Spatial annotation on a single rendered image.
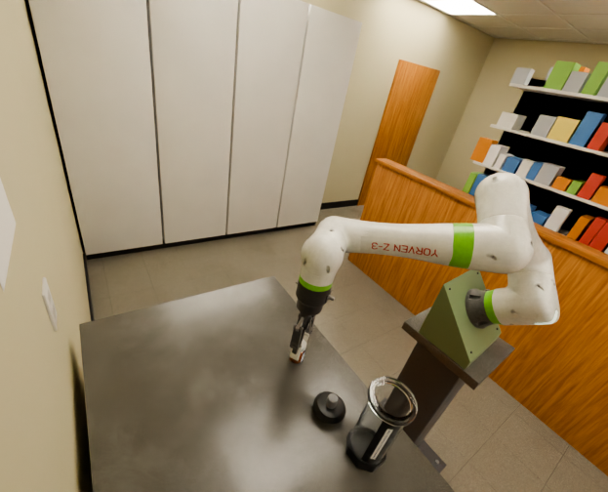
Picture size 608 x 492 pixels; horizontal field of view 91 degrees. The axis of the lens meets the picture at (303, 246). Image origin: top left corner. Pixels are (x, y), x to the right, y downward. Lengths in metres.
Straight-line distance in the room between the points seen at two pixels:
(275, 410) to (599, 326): 1.98
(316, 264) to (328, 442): 0.47
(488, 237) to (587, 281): 1.59
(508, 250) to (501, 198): 0.14
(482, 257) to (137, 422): 0.92
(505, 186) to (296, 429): 0.82
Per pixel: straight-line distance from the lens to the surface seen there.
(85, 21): 2.64
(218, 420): 0.92
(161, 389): 0.98
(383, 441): 0.81
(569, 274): 2.40
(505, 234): 0.85
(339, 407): 0.94
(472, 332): 1.30
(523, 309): 1.21
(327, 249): 0.72
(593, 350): 2.52
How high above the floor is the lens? 1.75
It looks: 30 degrees down
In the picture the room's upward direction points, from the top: 12 degrees clockwise
